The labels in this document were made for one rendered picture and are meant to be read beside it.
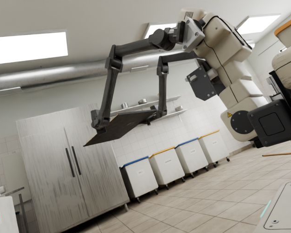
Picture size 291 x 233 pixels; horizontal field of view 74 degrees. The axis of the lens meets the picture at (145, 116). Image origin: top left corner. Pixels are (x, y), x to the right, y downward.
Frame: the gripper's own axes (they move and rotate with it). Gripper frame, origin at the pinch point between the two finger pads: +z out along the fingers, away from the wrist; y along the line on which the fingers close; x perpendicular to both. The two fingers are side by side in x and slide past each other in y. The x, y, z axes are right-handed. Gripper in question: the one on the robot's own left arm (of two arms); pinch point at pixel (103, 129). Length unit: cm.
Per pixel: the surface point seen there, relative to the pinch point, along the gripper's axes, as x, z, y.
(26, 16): -60, 67, -205
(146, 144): 22, 331, -14
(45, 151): -134, 170, -48
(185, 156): 91, 290, 45
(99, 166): -66, 199, 4
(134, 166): -15, 247, 25
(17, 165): -222, 227, -60
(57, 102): -130, 265, -173
